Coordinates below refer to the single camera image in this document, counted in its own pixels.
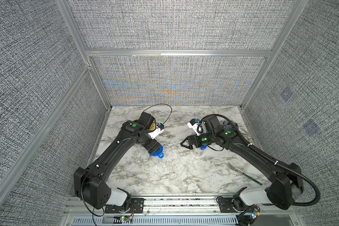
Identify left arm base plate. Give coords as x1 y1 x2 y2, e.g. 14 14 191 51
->
105 198 145 214

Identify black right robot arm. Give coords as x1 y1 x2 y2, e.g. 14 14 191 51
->
180 114 321 212

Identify yellow steamer basket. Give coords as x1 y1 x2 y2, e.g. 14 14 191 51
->
145 119 157 132

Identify aluminium front rail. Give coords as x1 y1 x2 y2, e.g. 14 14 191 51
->
63 194 301 216

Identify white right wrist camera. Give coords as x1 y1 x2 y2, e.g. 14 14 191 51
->
187 119 203 136

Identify green handled fork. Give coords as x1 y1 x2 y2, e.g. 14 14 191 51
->
227 163 263 186

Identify grey bowl with stones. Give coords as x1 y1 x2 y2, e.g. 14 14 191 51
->
222 120 239 131

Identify clear cup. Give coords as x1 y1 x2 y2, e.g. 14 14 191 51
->
151 154 164 164
193 148 205 157

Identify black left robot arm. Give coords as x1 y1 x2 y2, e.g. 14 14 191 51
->
73 112 164 211

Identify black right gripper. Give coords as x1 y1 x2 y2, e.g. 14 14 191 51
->
180 133 217 151

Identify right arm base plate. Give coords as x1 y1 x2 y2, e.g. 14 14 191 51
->
216 196 260 213

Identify clear cup back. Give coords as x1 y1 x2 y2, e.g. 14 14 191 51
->
193 148 205 157

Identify blue lid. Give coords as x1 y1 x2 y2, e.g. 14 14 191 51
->
149 146 164 159
200 145 208 150

